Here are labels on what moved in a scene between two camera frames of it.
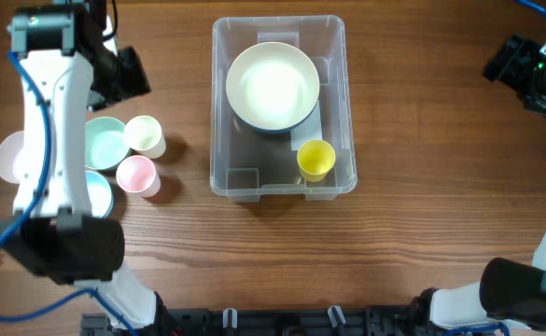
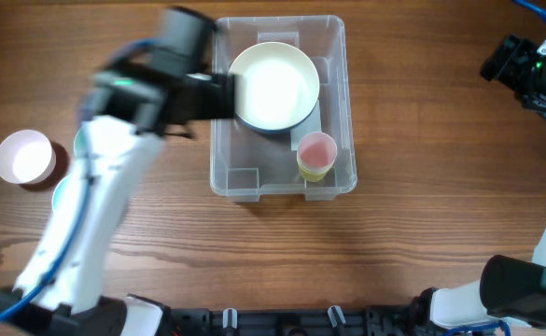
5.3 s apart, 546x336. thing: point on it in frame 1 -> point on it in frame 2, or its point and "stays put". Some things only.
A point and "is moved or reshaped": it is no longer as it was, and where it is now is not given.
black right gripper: x=503 y=60 stays put
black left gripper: x=130 y=75 -> x=223 y=96
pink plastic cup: x=136 y=175 is moved or reshaped
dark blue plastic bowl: x=284 y=130 stays put
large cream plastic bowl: x=273 y=86 stays put
